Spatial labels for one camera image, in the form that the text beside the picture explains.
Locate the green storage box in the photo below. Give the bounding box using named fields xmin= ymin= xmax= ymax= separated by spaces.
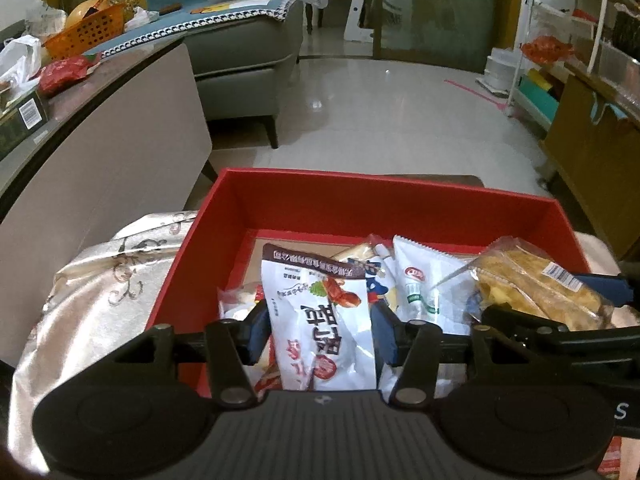
xmin=515 ymin=70 xmax=561 ymax=133

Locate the small white snack packet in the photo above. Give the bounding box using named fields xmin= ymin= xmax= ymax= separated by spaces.
xmin=217 ymin=284 xmax=266 ymax=322

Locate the orange plastic bag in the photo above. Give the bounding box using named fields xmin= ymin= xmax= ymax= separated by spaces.
xmin=520 ymin=35 xmax=576 ymax=65

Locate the grey sofa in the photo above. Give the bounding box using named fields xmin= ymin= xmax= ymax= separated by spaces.
xmin=185 ymin=0 xmax=306 ymax=150

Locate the white blue bread packet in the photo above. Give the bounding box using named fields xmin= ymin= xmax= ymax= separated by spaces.
xmin=332 ymin=241 xmax=401 ymax=311

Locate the white packet red green logo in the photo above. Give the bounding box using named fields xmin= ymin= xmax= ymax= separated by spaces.
xmin=392 ymin=235 xmax=478 ymax=336

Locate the grey side cabinet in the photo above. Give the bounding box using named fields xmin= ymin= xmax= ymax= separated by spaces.
xmin=0 ymin=35 xmax=221 ymax=371

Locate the red snack bag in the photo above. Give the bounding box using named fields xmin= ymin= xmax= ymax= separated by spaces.
xmin=37 ymin=56 xmax=101 ymax=95

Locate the dark seaweed packet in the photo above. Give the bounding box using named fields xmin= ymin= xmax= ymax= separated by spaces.
xmin=600 ymin=2 xmax=640 ymax=56

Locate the clear plastic container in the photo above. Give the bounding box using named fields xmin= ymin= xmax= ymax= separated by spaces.
xmin=592 ymin=42 xmax=640 ymax=111

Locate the crinkled transparent bag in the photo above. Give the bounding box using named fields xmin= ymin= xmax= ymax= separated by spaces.
xmin=25 ymin=2 xmax=68 ymax=36

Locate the white perforated board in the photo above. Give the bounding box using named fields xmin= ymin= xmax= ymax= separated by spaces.
xmin=344 ymin=0 xmax=378 ymax=43

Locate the pink straw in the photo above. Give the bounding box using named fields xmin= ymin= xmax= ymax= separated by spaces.
xmin=444 ymin=79 xmax=507 ymax=110

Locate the yellow cake packet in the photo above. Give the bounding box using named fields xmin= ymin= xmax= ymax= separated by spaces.
xmin=465 ymin=236 xmax=617 ymax=332

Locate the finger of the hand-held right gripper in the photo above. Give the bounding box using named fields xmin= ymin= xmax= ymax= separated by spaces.
xmin=481 ymin=304 xmax=571 ymax=342
xmin=567 ymin=272 xmax=632 ymax=307

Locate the red snack packet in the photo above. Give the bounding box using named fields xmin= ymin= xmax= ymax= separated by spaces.
xmin=252 ymin=340 xmax=283 ymax=392

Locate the red cardboard box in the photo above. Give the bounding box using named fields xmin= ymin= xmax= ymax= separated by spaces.
xmin=147 ymin=167 xmax=591 ymax=401

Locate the dark green box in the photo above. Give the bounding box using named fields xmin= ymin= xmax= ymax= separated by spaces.
xmin=0 ymin=91 xmax=51 ymax=161

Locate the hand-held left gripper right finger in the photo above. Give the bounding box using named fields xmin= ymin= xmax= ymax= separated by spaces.
xmin=370 ymin=301 xmax=538 ymax=407

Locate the silver embroidered cloth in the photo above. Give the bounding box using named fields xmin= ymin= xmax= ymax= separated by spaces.
xmin=10 ymin=210 xmax=221 ymax=471

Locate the glass sliding door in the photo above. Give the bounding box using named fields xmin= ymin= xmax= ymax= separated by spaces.
xmin=372 ymin=0 xmax=526 ymax=68

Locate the white round container stack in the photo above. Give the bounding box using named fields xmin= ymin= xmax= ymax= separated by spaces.
xmin=484 ymin=47 xmax=516 ymax=93

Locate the white plastic bag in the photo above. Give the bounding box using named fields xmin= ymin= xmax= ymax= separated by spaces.
xmin=0 ymin=35 xmax=43 ymax=93

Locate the pale pink cloth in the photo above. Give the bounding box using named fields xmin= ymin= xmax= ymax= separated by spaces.
xmin=574 ymin=230 xmax=640 ymax=328

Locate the orange plastic basket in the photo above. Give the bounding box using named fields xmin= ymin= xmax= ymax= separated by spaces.
xmin=44 ymin=2 xmax=127 ymax=61

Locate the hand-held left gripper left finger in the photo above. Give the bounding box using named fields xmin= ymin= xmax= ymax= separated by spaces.
xmin=112 ymin=301 xmax=273 ymax=406

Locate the crumpled white tissue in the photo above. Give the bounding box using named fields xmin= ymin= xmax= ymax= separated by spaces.
xmin=124 ymin=7 xmax=161 ymax=31

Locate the white packet with red print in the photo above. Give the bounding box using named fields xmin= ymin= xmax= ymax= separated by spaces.
xmin=261 ymin=243 xmax=379 ymax=392

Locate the light wooden table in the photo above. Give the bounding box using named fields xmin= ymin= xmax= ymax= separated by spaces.
xmin=540 ymin=60 xmax=640 ymax=261

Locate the white wire rack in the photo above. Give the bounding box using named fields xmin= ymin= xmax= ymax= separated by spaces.
xmin=505 ymin=0 xmax=613 ymax=116

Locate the yellow dome bowl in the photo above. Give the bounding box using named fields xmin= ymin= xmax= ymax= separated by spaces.
xmin=67 ymin=0 xmax=108 ymax=23

